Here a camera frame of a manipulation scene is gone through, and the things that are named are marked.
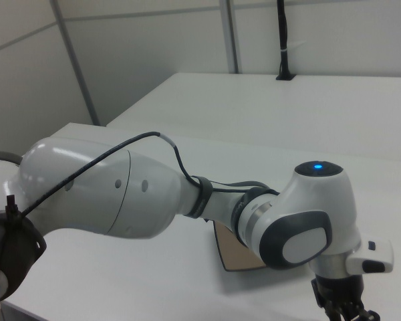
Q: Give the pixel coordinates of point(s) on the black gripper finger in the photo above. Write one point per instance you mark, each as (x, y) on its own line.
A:
(334, 312)
(367, 314)

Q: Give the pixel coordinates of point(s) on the brown square ceramic plate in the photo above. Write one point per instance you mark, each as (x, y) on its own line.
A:
(232, 254)

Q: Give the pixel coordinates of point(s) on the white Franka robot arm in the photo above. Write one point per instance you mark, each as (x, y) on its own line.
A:
(120, 190)

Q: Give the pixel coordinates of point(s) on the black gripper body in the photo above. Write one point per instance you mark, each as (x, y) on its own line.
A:
(337, 287)

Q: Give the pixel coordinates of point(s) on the black pole with clamp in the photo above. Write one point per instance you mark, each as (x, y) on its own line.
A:
(284, 50)

